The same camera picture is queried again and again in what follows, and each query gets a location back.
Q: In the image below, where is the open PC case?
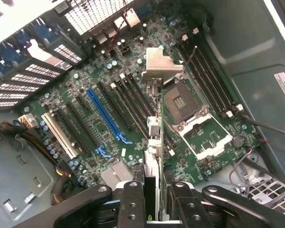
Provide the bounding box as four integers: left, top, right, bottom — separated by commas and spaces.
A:
0, 0, 285, 228

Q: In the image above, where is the short black expansion slot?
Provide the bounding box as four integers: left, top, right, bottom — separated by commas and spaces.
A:
76, 95, 89, 110

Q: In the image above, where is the white expansion slot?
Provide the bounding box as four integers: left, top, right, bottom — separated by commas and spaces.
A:
41, 113, 79, 160

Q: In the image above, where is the thin locking lever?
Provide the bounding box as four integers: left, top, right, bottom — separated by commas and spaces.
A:
186, 45, 198, 66

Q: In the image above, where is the green motherboard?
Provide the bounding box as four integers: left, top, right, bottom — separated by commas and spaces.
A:
14, 2, 261, 190

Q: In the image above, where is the silver chipset heatsink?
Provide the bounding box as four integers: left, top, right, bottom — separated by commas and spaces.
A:
101, 162, 136, 188

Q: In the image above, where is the metal socket cover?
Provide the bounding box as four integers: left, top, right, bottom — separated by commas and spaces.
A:
178, 111, 233, 160

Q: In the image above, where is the metal drive cage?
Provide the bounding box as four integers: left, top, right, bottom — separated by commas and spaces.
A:
237, 152, 285, 216

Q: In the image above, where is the red black twisted wire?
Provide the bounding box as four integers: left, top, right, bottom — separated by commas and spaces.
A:
108, 2, 133, 52

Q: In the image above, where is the blue expansion slot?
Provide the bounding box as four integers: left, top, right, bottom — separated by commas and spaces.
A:
85, 87, 125, 142

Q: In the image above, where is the CPU socket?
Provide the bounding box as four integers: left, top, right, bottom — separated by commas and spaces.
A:
162, 78, 211, 126

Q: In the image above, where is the coin cell battery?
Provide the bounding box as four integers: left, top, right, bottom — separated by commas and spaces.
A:
232, 134, 245, 147

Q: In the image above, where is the black RAM slot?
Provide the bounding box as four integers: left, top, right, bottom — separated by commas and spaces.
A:
190, 33, 239, 112
184, 35, 235, 117
115, 75, 155, 141
179, 41, 231, 119
128, 72, 161, 124
122, 73, 157, 133
194, 28, 244, 111

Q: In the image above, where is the white power connector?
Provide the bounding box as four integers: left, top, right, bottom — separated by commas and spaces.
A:
18, 114, 40, 130

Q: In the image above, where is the sleeved power cable bundle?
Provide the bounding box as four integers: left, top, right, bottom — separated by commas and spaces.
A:
0, 120, 73, 207

